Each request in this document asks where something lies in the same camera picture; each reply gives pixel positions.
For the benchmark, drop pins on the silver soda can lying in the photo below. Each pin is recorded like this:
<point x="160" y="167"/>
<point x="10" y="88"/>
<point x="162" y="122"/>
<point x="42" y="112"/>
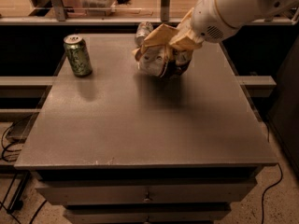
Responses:
<point x="143" y="30"/>

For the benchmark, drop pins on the brown chip bag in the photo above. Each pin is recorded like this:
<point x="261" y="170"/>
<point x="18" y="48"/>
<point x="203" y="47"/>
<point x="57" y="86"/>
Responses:
<point x="160" y="62"/>

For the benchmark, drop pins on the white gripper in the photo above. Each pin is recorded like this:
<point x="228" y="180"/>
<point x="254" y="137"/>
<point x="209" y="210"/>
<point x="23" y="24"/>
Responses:
<point x="207" y="19"/>

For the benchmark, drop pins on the upper drawer with knob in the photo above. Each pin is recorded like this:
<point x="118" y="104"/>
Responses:
<point x="147" y="191"/>

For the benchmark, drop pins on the clear plastic container background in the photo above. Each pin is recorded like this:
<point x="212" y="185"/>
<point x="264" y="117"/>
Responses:
<point x="97" y="7"/>

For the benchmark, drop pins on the grey drawer cabinet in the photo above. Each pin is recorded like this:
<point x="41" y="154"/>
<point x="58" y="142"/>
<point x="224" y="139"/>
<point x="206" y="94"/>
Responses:
<point x="120" y="125"/>

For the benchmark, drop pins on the metal railing shelf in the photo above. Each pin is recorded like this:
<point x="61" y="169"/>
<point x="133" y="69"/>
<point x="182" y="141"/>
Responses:
<point x="123" y="12"/>

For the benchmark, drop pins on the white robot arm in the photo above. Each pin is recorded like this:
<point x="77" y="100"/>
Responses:
<point x="208" y="21"/>

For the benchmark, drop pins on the lower drawer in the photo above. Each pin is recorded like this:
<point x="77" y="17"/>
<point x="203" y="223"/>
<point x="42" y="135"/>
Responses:
<point x="148" y="213"/>

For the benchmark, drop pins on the green soda can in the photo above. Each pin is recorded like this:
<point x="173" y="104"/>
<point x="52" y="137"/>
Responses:
<point x="76" y="52"/>

